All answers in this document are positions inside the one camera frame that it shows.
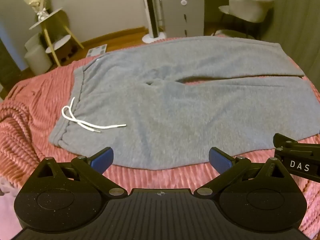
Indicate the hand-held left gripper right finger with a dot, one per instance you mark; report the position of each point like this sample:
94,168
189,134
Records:
220,161

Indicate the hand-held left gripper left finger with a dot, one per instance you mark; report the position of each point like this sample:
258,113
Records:
101,161

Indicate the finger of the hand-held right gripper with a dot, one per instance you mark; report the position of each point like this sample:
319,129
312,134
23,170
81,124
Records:
283,140

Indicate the grey fleece pants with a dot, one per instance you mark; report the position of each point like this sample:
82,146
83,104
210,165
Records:
162,105

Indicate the pink ribbed blanket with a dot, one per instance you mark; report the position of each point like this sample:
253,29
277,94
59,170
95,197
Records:
30,105

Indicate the patterned book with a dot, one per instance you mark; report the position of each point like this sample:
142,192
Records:
97,50

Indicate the green curtain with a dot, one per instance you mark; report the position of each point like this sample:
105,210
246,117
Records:
290,17

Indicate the white shell-back chair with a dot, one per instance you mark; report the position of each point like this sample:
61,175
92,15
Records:
250,7

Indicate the small white cylinder stool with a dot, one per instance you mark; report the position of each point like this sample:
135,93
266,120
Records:
32,41

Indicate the grey drawer cabinet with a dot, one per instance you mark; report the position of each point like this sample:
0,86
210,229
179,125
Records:
182,22

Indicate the white side table gold legs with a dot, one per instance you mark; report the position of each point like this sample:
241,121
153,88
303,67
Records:
53,15

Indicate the round white stick-on light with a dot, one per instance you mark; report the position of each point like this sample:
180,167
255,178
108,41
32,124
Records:
184,2

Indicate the wrapped flower bouquet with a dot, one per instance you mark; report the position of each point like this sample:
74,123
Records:
37,1

